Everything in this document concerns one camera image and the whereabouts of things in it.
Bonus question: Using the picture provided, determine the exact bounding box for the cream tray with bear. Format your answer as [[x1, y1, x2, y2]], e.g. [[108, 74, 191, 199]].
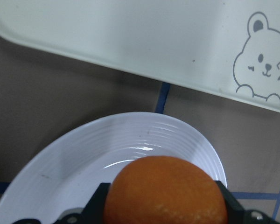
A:
[[0, 0, 280, 112]]

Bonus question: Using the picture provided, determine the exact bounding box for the orange fruit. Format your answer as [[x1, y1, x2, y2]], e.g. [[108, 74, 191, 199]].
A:
[[103, 156, 228, 224]]

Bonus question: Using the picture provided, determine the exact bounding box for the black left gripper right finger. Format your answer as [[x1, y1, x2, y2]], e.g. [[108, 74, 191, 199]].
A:
[[215, 181, 245, 224]]

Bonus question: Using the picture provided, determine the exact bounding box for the brown paper table cover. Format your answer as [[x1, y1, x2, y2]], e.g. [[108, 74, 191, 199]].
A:
[[0, 38, 280, 222]]

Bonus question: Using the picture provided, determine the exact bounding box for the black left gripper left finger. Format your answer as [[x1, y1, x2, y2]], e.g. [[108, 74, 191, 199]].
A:
[[81, 183, 111, 224]]

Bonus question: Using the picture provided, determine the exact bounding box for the white ribbed plate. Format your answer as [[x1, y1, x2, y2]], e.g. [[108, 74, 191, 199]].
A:
[[0, 112, 227, 224]]

